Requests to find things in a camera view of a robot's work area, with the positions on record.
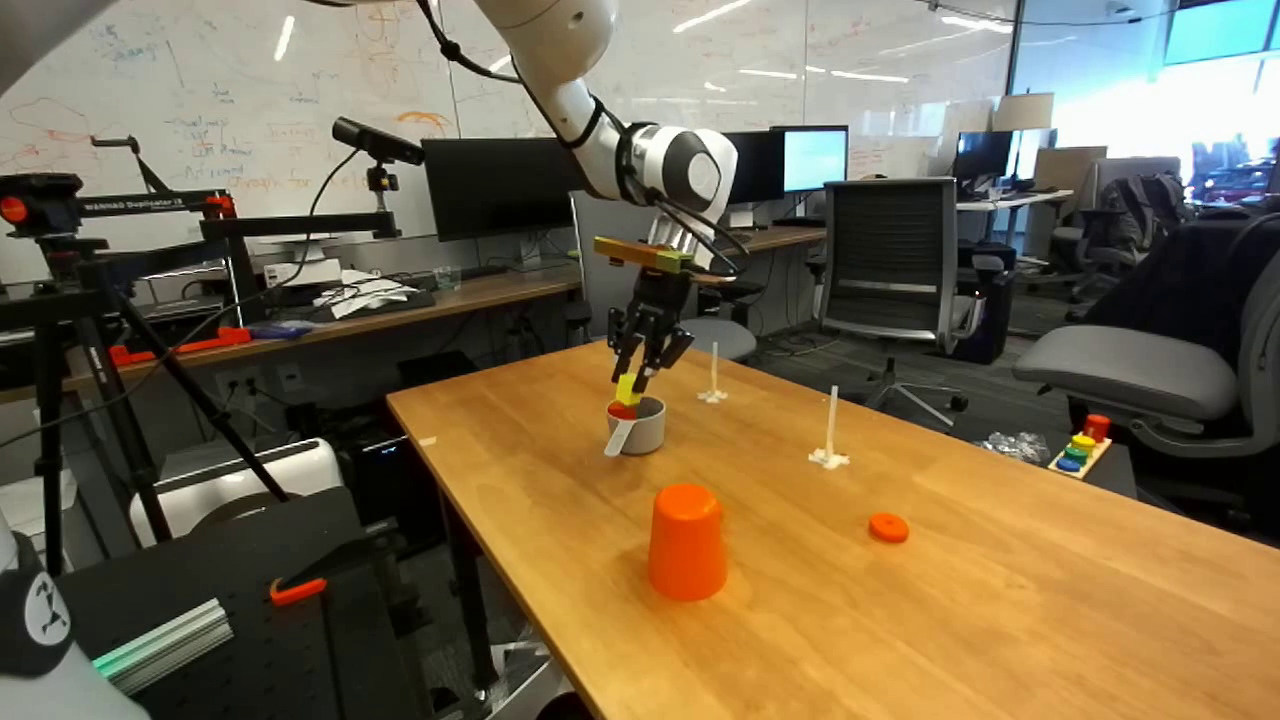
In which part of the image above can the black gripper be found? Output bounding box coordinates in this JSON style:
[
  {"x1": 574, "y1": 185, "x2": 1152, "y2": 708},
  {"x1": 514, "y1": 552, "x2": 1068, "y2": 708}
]
[{"x1": 603, "y1": 263, "x2": 702, "y2": 395}]

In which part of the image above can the gray cup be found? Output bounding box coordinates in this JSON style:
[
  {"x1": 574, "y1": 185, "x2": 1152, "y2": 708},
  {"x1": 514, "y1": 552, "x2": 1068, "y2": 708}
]
[{"x1": 599, "y1": 390, "x2": 671, "y2": 459}]

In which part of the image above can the orange plastic cup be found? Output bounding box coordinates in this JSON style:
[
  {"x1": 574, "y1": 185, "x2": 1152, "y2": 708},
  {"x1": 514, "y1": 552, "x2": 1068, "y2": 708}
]
[{"x1": 645, "y1": 480, "x2": 732, "y2": 602}]

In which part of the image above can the gray fabric chair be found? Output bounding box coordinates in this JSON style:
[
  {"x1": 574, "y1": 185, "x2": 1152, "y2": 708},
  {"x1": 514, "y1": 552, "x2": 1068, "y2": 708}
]
[{"x1": 569, "y1": 191, "x2": 764, "y2": 367}]

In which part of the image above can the short white peg stand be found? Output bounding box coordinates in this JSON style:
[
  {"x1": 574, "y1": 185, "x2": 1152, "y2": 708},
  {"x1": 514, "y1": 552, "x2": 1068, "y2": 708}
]
[{"x1": 696, "y1": 338, "x2": 736, "y2": 408}]

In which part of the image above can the large black monitor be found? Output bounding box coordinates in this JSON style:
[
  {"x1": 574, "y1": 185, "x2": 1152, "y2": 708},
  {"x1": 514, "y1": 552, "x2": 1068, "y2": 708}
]
[{"x1": 422, "y1": 132, "x2": 594, "y2": 249}]

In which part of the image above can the wooden office desk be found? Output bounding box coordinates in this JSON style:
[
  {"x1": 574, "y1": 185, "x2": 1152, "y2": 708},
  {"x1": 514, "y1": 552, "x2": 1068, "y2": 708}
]
[{"x1": 65, "y1": 263, "x2": 583, "y2": 385}]

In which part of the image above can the lit computer monitor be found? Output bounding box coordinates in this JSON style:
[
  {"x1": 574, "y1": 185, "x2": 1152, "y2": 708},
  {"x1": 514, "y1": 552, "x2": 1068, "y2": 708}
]
[{"x1": 776, "y1": 118, "x2": 854, "y2": 198}]

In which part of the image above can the black mesh office chair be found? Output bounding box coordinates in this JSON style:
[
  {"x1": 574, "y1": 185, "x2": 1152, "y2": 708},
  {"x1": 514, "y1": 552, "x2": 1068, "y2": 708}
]
[{"x1": 813, "y1": 175, "x2": 971, "y2": 430}]

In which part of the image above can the white papers pile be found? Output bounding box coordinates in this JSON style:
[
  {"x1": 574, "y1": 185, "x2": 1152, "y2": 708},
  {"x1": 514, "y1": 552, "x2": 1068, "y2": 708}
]
[{"x1": 311, "y1": 270, "x2": 423, "y2": 322}]

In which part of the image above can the orange disc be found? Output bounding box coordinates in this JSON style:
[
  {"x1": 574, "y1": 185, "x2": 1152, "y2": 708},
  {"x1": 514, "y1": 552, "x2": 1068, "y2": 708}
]
[{"x1": 866, "y1": 506, "x2": 915, "y2": 547}]

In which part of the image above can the black table leg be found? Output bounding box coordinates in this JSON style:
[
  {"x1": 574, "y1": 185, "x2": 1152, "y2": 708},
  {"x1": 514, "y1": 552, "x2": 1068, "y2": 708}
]
[{"x1": 435, "y1": 494, "x2": 509, "y2": 703}]

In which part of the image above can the clear plastic wrap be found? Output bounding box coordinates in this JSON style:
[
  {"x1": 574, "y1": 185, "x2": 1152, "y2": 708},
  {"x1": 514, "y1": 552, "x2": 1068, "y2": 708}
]
[{"x1": 986, "y1": 427, "x2": 1055, "y2": 469}]

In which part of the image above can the white equipment case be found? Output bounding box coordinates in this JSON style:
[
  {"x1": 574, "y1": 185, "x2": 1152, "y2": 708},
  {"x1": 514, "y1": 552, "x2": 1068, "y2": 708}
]
[{"x1": 126, "y1": 436, "x2": 347, "y2": 552}]

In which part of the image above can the colourful stacking toy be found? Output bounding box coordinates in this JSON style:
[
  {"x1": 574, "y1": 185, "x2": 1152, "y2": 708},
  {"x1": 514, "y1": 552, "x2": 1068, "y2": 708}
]
[{"x1": 1043, "y1": 408, "x2": 1118, "y2": 480}]

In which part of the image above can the beige lamp shade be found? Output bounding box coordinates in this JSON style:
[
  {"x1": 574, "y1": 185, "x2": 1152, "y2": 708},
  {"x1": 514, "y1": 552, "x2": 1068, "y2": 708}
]
[{"x1": 991, "y1": 86, "x2": 1060, "y2": 136}]

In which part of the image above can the orange tool on desk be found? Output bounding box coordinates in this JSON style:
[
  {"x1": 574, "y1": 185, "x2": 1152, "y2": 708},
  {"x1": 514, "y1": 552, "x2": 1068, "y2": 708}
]
[{"x1": 108, "y1": 322, "x2": 256, "y2": 374}]

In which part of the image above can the light gray office chair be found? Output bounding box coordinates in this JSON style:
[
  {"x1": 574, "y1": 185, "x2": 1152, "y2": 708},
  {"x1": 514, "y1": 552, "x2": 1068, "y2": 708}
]
[{"x1": 1008, "y1": 249, "x2": 1280, "y2": 543}]

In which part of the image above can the flat cart platform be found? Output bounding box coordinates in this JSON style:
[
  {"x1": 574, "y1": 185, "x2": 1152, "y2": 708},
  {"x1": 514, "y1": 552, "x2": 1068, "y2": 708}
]
[{"x1": 54, "y1": 482, "x2": 434, "y2": 720}]

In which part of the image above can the whiteboard with scribbles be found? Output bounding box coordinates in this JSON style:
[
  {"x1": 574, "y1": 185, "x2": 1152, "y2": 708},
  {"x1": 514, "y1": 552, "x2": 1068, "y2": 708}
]
[{"x1": 0, "y1": 0, "x2": 577, "y2": 270}]

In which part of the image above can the black padded office chair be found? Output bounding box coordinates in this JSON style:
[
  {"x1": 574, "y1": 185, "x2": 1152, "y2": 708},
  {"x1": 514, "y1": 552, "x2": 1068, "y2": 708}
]
[{"x1": 1064, "y1": 206, "x2": 1280, "y2": 353}]

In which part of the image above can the aluminium profile bar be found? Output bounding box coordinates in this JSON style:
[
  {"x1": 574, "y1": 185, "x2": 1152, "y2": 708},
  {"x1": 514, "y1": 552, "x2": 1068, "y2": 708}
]
[{"x1": 89, "y1": 595, "x2": 239, "y2": 700}]

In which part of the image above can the black cap with logo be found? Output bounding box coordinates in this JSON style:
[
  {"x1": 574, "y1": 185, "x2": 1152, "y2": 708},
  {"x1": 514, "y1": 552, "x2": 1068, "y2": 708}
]
[{"x1": 0, "y1": 522, "x2": 79, "y2": 679}]

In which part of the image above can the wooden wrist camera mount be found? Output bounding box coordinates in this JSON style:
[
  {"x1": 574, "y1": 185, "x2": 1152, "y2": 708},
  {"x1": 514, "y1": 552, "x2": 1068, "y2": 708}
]
[{"x1": 594, "y1": 231, "x2": 736, "y2": 291}]

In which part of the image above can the black camera on stand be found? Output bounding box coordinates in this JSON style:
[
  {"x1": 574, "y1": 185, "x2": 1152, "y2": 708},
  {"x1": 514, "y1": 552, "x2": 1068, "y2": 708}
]
[{"x1": 330, "y1": 110, "x2": 434, "y2": 173}]

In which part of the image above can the orange clamp handle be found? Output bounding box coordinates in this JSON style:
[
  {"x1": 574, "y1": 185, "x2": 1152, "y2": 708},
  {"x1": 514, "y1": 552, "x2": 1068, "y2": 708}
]
[{"x1": 266, "y1": 573, "x2": 332, "y2": 613}]

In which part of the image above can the black boom rail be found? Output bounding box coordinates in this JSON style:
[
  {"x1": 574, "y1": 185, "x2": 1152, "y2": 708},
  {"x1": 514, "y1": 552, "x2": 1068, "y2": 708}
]
[{"x1": 77, "y1": 188, "x2": 406, "y2": 251}]

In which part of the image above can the black camera tripod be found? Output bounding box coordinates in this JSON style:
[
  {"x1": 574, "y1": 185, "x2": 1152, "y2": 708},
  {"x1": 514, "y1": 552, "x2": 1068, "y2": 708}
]
[{"x1": 0, "y1": 167, "x2": 295, "y2": 580}]

